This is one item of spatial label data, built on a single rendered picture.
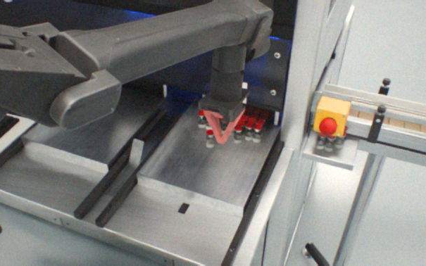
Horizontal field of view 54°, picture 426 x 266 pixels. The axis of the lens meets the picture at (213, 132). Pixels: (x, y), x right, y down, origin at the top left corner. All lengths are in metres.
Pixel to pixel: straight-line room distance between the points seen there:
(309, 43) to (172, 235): 0.50
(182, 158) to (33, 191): 0.36
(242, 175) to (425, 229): 1.38
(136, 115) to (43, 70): 0.86
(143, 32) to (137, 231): 0.53
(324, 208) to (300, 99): 1.22
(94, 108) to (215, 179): 0.63
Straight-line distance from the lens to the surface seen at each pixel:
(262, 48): 0.78
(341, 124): 1.01
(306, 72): 0.96
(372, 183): 1.33
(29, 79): 0.36
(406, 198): 2.35
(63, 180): 1.06
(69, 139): 1.17
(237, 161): 1.05
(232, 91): 0.73
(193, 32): 0.53
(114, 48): 0.44
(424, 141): 1.17
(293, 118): 1.04
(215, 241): 0.89
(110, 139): 1.14
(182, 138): 1.11
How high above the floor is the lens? 1.60
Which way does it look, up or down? 40 degrees down
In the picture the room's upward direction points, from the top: straight up
